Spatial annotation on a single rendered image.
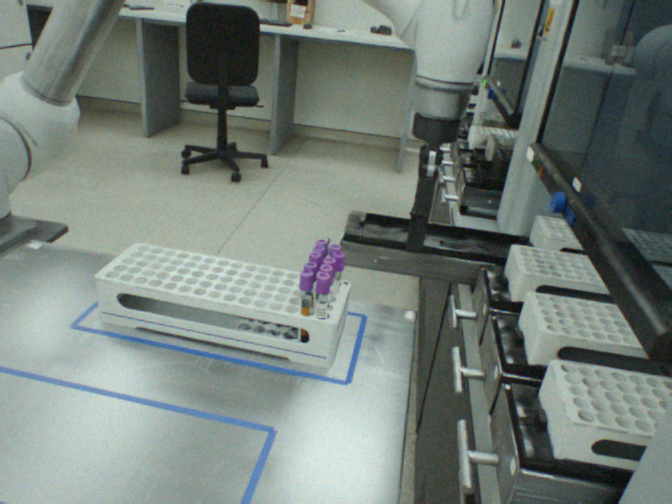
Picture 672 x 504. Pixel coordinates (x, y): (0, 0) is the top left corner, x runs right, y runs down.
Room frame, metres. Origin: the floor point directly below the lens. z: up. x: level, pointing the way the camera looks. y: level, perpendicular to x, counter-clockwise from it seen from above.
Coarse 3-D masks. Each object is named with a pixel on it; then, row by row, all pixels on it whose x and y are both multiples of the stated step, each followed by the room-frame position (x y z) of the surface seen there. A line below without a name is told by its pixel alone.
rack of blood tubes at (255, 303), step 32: (128, 256) 0.59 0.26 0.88; (160, 256) 0.60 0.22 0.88; (192, 256) 0.61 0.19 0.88; (96, 288) 0.53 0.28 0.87; (128, 288) 0.52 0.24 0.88; (160, 288) 0.52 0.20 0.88; (192, 288) 0.53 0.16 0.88; (224, 288) 0.55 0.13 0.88; (256, 288) 0.56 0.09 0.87; (288, 288) 0.56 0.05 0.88; (128, 320) 0.52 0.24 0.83; (160, 320) 0.52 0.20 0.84; (192, 320) 0.55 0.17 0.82; (224, 320) 0.55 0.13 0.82; (256, 320) 0.53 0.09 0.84; (288, 320) 0.50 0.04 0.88; (320, 320) 0.49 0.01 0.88; (288, 352) 0.50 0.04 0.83; (320, 352) 0.49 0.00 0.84
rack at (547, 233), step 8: (536, 224) 0.92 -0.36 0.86; (544, 224) 0.90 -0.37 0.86; (552, 224) 0.91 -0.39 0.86; (560, 224) 0.91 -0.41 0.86; (568, 224) 0.91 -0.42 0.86; (536, 232) 0.90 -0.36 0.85; (544, 232) 0.86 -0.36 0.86; (552, 232) 0.87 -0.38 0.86; (560, 232) 0.88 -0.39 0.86; (568, 232) 0.87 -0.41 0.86; (536, 240) 0.89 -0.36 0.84; (544, 240) 0.85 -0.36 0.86; (552, 240) 0.84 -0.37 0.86; (560, 240) 0.84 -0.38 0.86; (568, 240) 0.84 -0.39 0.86; (576, 240) 0.84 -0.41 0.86; (544, 248) 0.84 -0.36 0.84; (552, 248) 0.84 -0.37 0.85; (560, 248) 0.84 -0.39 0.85; (568, 248) 0.93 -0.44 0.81; (576, 248) 0.84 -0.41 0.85
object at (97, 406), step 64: (64, 256) 0.67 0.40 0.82; (0, 320) 0.51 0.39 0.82; (64, 320) 0.52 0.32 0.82; (384, 320) 0.60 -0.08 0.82; (0, 384) 0.40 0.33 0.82; (64, 384) 0.41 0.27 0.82; (128, 384) 0.43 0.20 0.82; (192, 384) 0.44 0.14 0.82; (256, 384) 0.45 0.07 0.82; (320, 384) 0.46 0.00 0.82; (384, 384) 0.47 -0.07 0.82; (0, 448) 0.33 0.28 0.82; (64, 448) 0.34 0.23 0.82; (128, 448) 0.34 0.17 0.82; (192, 448) 0.35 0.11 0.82; (256, 448) 0.36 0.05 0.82; (320, 448) 0.37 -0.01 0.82; (384, 448) 0.38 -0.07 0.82
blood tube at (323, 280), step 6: (318, 276) 0.50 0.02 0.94; (324, 276) 0.50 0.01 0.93; (318, 282) 0.50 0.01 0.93; (324, 282) 0.49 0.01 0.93; (318, 288) 0.49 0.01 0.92; (324, 288) 0.49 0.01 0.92; (318, 294) 0.50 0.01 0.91; (324, 294) 0.50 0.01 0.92; (318, 300) 0.50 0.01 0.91; (324, 300) 0.50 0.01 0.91; (318, 306) 0.50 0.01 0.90; (324, 306) 0.50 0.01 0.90; (318, 312) 0.50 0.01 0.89; (324, 312) 0.50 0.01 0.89; (318, 318) 0.50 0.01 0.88; (324, 318) 0.50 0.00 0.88
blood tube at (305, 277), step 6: (306, 270) 0.51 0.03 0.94; (300, 276) 0.50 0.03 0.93; (306, 276) 0.50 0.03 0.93; (312, 276) 0.50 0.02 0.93; (300, 282) 0.50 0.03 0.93; (306, 282) 0.50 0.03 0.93; (312, 282) 0.50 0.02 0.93; (300, 288) 0.50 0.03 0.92; (306, 288) 0.50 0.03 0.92; (312, 288) 0.50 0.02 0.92; (306, 294) 0.50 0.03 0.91; (300, 300) 0.50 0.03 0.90; (306, 300) 0.50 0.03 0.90; (300, 306) 0.50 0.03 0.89; (306, 306) 0.50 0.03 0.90; (300, 312) 0.50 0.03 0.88; (306, 312) 0.50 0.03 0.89; (300, 330) 0.50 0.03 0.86; (306, 330) 0.50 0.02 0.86; (300, 336) 0.50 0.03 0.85; (306, 336) 0.50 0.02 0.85; (306, 342) 0.50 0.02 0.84
